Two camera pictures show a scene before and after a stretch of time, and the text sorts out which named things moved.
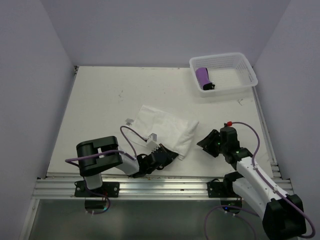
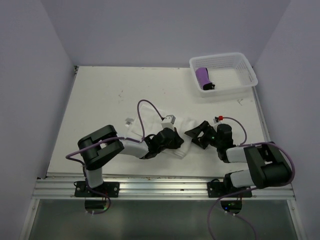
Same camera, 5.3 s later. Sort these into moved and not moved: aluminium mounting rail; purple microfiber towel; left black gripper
Moved: left black gripper
Not moved: purple microfiber towel; aluminium mounting rail
